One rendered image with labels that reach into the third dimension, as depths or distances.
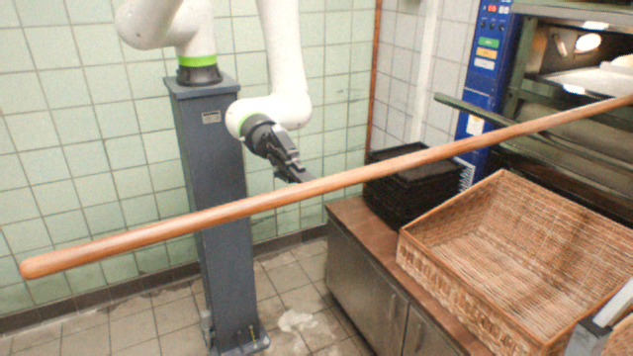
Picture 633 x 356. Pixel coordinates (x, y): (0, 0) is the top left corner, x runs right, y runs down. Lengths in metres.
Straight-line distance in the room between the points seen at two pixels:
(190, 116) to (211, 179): 0.24
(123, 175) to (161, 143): 0.22
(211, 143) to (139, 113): 0.62
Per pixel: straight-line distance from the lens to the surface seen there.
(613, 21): 1.31
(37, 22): 1.87
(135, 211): 2.13
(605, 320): 0.95
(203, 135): 1.36
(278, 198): 0.68
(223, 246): 1.59
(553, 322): 1.48
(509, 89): 1.67
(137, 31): 1.21
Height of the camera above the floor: 1.55
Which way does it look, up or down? 29 degrees down
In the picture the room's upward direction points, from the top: straight up
